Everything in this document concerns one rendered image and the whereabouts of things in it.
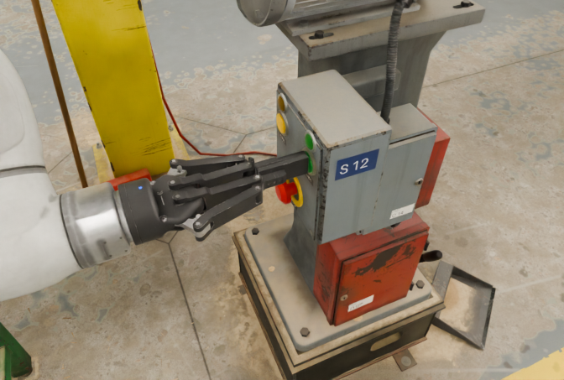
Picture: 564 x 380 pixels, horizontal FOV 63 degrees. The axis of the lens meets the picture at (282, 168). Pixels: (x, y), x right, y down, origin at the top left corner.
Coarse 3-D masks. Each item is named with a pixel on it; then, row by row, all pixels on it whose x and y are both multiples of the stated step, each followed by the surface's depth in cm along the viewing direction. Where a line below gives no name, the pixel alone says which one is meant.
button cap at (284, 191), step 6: (276, 186) 70; (282, 186) 68; (288, 186) 68; (294, 186) 70; (276, 192) 71; (282, 192) 69; (288, 192) 68; (294, 192) 70; (282, 198) 69; (288, 198) 69
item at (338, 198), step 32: (288, 96) 64; (320, 96) 63; (352, 96) 63; (288, 128) 66; (320, 128) 58; (352, 128) 58; (384, 128) 58; (320, 160) 58; (352, 160) 59; (384, 160) 62; (320, 192) 62; (352, 192) 64; (320, 224) 66; (352, 224) 69
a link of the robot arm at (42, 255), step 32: (0, 192) 47; (32, 192) 49; (0, 224) 46; (32, 224) 47; (64, 224) 49; (0, 256) 46; (32, 256) 47; (64, 256) 49; (0, 288) 47; (32, 288) 49
